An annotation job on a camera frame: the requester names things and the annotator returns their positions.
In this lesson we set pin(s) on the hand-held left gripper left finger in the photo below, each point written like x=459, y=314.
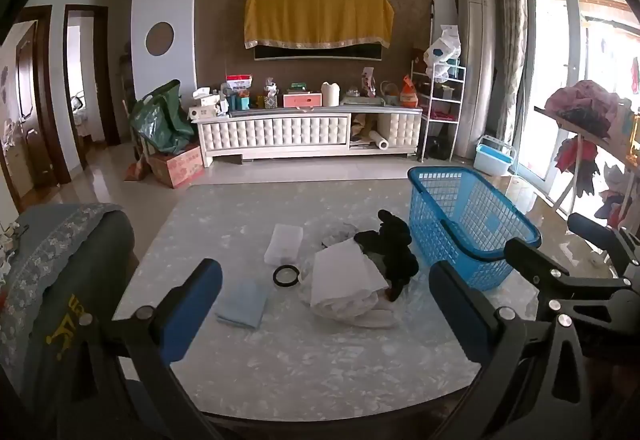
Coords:
x=192, y=310

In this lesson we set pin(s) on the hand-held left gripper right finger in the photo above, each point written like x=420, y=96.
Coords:
x=460, y=315

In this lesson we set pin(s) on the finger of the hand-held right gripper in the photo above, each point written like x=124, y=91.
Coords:
x=590, y=226
x=530, y=257

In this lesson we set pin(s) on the blue plastic basket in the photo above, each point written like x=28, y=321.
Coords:
x=450, y=230

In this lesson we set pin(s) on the black cloth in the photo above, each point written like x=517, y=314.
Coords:
x=395, y=250

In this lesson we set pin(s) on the white cloth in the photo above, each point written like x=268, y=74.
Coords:
x=345, y=280

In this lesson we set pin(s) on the light blue cloth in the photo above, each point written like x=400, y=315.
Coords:
x=242, y=305

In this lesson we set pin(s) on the red cloth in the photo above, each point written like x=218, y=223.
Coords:
x=575, y=160

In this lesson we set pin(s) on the blue and white plastic box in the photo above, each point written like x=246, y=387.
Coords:
x=492, y=157

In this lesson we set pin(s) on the chair with grey cover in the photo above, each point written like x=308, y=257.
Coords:
x=60, y=270

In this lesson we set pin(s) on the cardboard box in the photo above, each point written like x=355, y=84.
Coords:
x=177, y=167

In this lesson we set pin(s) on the glass sliding door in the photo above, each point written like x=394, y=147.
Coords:
x=550, y=70

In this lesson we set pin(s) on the white metal shelf rack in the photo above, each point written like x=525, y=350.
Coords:
x=440, y=97

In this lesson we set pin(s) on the green plastic bag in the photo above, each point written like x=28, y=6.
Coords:
x=162, y=120

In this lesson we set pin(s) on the white paper roll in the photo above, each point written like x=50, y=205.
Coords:
x=383, y=132

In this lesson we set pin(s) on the white standing air conditioner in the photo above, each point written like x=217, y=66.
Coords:
x=475, y=70

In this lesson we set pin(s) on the white television cabinet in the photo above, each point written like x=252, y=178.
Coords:
x=280, y=132

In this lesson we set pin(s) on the patterned curtain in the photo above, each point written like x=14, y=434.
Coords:
x=510, y=45

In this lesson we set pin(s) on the orange bag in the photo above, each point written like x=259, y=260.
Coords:
x=409, y=95

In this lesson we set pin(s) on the white plastic bags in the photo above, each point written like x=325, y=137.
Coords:
x=442, y=50

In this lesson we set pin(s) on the red and white packet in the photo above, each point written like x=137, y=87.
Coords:
x=239, y=82

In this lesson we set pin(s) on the pink box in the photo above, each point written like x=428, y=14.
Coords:
x=302, y=100

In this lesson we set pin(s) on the white jug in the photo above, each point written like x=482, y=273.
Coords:
x=331, y=95

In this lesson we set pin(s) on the brown wooden door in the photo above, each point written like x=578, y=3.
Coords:
x=25, y=110

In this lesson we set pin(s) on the black television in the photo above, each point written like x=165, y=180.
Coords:
x=320, y=53

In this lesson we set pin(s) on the yellow television cover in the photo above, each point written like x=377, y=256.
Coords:
x=320, y=17

